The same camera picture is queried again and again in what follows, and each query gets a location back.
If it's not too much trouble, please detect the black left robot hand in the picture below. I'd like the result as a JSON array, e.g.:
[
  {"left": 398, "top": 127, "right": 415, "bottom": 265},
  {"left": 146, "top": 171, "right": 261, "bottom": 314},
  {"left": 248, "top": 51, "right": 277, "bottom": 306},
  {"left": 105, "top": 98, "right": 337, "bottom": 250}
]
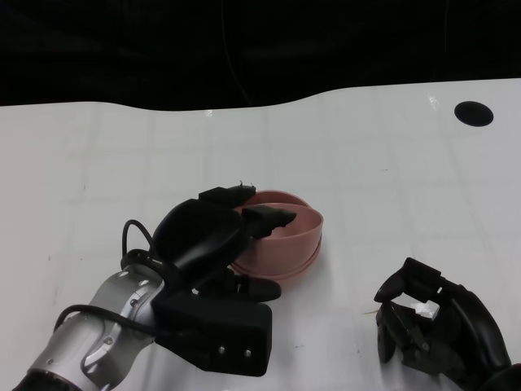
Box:
[{"left": 150, "top": 182, "right": 297, "bottom": 303}]

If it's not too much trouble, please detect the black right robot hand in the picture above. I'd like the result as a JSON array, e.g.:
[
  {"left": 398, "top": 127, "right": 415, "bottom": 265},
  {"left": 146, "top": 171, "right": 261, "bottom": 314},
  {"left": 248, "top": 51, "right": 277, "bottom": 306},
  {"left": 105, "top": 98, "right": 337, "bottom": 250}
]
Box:
[{"left": 373, "top": 257, "right": 513, "bottom": 386}]

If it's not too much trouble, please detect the black backdrop cloth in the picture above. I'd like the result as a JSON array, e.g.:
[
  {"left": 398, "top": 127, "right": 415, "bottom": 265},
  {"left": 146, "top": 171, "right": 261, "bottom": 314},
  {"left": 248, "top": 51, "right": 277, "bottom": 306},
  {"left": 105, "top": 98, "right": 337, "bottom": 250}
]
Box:
[{"left": 0, "top": 0, "right": 521, "bottom": 113}]

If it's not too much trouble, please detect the black round table grommet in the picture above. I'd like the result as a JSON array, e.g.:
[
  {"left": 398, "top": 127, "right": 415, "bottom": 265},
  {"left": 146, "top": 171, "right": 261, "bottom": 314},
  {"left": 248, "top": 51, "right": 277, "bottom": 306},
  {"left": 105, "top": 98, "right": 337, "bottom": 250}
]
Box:
[{"left": 453, "top": 101, "right": 495, "bottom": 128}]

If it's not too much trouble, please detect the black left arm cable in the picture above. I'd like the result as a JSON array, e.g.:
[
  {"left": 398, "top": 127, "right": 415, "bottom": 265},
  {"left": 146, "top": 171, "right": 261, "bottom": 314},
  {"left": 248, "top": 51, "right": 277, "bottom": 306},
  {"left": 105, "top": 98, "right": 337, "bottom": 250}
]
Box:
[{"left": 55, "top": 219, "right": 172, "bottom": 339}]

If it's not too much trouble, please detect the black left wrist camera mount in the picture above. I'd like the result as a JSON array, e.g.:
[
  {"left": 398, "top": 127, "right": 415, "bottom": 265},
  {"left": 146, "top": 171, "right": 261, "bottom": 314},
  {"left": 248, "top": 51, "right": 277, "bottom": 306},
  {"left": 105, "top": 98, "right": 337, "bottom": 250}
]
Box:
[{"left": 121, "top": 250, "right": 273, "bottom": 378}]

